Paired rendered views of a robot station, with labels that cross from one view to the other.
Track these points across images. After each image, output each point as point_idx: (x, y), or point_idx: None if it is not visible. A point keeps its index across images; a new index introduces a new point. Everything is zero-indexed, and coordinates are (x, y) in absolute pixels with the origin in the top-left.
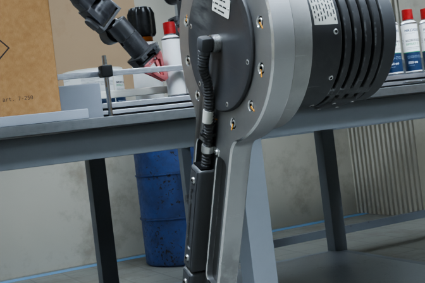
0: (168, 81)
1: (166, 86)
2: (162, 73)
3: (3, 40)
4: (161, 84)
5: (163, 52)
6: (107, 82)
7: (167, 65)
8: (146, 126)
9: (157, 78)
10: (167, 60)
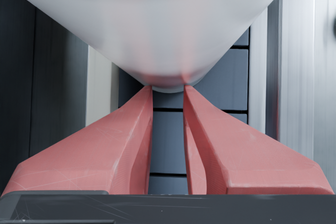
0: (183, 86)
1: (113, 76)
2: (150, 108)
3: None
4: None
5: (150, 61)
6: None
7: (195, 73)
8: None
9: (151, 148)
10: (206, 63)
